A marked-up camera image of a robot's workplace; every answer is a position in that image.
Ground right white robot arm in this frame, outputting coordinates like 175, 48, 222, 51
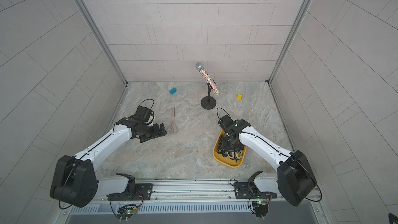
214, 127, 318, 206

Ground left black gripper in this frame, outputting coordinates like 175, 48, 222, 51
138, 122, 170, 142

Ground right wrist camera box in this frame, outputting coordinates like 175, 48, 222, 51
218, 115, 238, 133

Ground yellow storage tray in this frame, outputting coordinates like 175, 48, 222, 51
212, 130, 247, 169

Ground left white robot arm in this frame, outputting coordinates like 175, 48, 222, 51
49, 118, 167, 207

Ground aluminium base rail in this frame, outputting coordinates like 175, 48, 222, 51
91, 179, 315, 216

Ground black microphone stand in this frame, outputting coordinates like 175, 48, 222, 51
201, 84, 217, 110

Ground teal small block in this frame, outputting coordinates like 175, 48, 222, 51
170, 88, 177, 95

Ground left controller board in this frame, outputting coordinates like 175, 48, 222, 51
117, 204, 138, 222

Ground pink scissors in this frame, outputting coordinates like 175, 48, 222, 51
166, 108, 178, 135

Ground controller board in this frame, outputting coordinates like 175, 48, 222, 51
248, 200, 269, 218
117, 204, 138, 222

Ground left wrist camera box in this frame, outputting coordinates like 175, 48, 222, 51
134, 106, 152, 123

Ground black scissors in tray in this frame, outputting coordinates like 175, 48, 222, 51
216, 149, 244, 162

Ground right controller board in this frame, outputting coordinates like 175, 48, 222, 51
248, 200, 269, 218

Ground glitter microphone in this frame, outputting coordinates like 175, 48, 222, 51
195, 62, 220, 95

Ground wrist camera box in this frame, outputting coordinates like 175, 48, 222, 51
218, 115, 238, 133
134, 106, 152, 123

